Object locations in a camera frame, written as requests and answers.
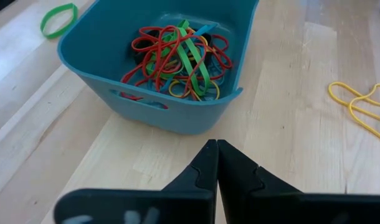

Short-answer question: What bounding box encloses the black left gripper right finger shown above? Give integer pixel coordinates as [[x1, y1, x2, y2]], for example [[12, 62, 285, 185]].
[[217, 139, 380, 224]]

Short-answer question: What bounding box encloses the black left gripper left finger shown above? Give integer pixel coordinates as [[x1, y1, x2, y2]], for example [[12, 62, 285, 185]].
[[54, 139, 218, 224]]

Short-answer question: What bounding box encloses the teal plastic bin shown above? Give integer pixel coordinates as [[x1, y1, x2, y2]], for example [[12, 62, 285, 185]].
[[57, 0, 260, 136]]

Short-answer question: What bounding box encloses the yellow rubber band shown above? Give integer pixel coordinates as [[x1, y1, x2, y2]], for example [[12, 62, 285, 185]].
[[328, 81, 380, 146], [168, 79, 221, 102]]

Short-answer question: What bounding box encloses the teal rubber band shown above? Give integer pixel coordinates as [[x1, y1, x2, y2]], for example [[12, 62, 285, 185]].
[[146, 77, 176, 93], [192, 23, 219, 37]]

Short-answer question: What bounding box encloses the red rubber band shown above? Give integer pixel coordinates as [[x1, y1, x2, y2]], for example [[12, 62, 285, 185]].
[[208, 33, 234, 80], [120, 46, 178, 101], [130, 25, 182, 54]]

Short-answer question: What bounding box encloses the green rubber band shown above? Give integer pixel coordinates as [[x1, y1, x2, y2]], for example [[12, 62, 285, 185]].
[[145, 30, 185, 80], [176, 19, 213, 97], [39, 2, 79, 40]]

